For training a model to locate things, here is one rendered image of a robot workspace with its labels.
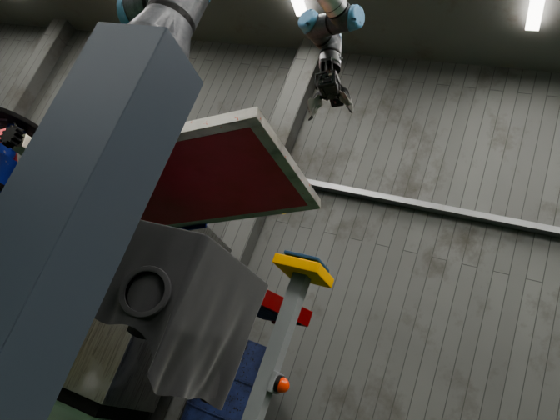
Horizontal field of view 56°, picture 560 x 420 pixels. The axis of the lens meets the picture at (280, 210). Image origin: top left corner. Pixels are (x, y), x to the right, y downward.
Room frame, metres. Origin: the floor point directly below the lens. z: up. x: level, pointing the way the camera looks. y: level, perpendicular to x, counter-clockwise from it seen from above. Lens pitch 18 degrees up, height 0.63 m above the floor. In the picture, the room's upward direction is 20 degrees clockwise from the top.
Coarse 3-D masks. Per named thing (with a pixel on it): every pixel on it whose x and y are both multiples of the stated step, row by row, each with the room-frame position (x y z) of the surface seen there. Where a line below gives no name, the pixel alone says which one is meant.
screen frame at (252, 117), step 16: (240, 112) 1.33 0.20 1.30; (256, 112) 1.31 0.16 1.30; (192, 128) 1.40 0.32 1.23; (208, 128) 1.38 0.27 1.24; (224, 128) 1.37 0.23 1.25; (240, 128) 1.36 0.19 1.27; (256, 128) 1.36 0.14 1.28; (272, 144) 1.43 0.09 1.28; (288, 160) 1.52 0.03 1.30; (288, 176) 1.60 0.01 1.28; (304, 176) 1.65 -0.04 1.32; (304, 192) 1.70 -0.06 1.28; (288, 208) 1.83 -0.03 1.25; (304, 208) 1.82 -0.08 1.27; (176, 224) 2.07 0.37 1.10; (192, 224) 2.05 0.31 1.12
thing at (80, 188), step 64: (128, 64) 0.92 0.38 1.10; (64, 128) 0.94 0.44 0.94; (128, 128) 0.93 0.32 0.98; (64, 192) 0.91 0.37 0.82; (128, 192) 1.00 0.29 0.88; (0, 256) 0.94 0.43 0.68; (64, 256) 0.93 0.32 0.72; (0, 320) 0.91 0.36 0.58; (64, 320) 0.99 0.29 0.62; (0, 384) 0.93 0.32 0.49
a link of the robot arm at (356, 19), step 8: (320, 0) 1.30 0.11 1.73; (328, 0) 1.30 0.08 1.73; (336, 0) 1.30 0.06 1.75; (344, 0) 1.31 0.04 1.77; (328, 8) 1.32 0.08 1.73; (336, 8) 1.32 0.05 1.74; (344, 8) 1.33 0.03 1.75; (352, 8) 1.33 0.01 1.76; (360, 8) 1.34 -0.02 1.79; (328, 16) 1.36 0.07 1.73; (336, 16) 1.34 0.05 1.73; (344, 16) 1.34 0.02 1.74; (352, 16) 1.33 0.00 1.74; (360, 16) 1.35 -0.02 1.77; (328, 24) 1.40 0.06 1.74; (336, 24) 1.38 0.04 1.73; (344, 24) 1.37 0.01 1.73; (352, 24) 1.35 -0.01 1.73; (360, 24) 1.36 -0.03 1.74; (336, 32) 1.42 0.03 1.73
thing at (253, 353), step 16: (256, 352) 4.44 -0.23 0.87; (240, 368) 4.43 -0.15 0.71; (256, 368) 4.45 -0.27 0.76; (240, 384) 4.43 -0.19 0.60; (192, 400) 4.58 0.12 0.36; (240, 400) 4.44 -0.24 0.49; (192, 416) 4.52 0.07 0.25; (208, 416) 4.45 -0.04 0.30; (224, 416) 4.43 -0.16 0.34; (240, 416) 4.46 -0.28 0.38
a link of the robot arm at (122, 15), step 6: (120, 0) 1.10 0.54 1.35; (126, 0) 1.08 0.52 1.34; (132, 0) 1.06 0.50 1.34; (138, 0) 1.04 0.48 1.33; (120, 6) 1.10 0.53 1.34; (126, 6) 1.08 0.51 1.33; (132, 6) 1.07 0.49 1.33; (138, 6) 1.05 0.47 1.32; (120, 12) 1.11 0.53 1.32; (126, 12) 1.09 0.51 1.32; (132, 12) 1.08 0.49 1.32; (138, 12) 1.07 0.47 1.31; (120, 18) 1.12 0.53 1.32; (126, 18) 1.10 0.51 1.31; (132, 18) 1.09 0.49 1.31
